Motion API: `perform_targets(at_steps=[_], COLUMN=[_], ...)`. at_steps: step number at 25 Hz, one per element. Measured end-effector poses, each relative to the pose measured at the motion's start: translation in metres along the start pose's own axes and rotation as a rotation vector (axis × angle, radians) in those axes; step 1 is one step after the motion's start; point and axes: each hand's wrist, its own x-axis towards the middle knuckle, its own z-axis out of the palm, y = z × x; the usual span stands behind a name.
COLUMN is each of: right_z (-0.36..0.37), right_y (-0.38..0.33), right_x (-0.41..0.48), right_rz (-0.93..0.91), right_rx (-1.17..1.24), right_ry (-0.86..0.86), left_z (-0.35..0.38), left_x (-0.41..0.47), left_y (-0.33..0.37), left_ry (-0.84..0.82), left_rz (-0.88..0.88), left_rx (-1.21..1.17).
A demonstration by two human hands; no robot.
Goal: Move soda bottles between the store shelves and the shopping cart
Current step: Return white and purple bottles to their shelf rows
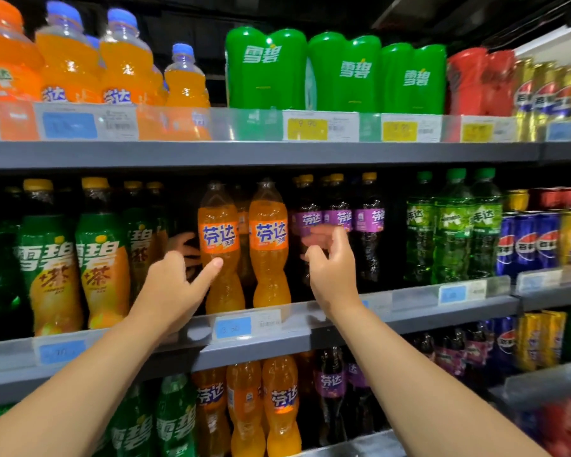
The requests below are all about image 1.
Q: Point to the yellow cap Sprite tea bottles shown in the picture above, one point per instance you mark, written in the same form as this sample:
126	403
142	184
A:
49	271

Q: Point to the row of green soda bottles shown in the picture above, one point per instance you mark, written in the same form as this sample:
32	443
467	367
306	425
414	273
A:
171	423

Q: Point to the row of shelf price tags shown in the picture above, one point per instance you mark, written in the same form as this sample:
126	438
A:
233	326
71	123

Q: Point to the orange soda bottle dark cap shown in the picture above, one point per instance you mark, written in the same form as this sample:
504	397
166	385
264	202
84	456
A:
268	247
219	247

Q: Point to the small orange bottle blue cap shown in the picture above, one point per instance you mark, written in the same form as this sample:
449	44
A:
186	85

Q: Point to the small red cola multipack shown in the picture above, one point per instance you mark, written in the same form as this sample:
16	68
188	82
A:
481	85

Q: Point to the row of purple label bottles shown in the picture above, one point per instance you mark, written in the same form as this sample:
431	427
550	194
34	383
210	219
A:
333	385

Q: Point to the person's left forearm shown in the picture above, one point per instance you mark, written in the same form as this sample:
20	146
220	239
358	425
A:
67	404

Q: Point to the person's right hand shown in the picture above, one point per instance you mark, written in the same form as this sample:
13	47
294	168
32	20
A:
333	276

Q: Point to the grey store shelving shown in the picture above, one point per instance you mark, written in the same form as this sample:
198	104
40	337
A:
266	155

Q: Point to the person's left hand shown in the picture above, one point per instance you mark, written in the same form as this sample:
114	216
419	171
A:
167	304

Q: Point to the green soda bottle yellow cap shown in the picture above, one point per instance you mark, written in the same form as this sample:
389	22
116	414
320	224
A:
103	261

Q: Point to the row of green-capped lime bottles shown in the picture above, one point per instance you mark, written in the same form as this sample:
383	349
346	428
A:
452	228

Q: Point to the purple label bottle yellow cap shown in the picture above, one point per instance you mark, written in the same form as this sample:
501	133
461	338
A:
306	214
369	228
338	209

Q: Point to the row of assorted drink cans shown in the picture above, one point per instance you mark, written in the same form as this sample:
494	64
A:
552	90

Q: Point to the row of blue red cans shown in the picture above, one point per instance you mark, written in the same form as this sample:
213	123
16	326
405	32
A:
528	242

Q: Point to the person's right forearm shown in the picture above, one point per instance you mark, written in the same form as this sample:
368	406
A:
428	395

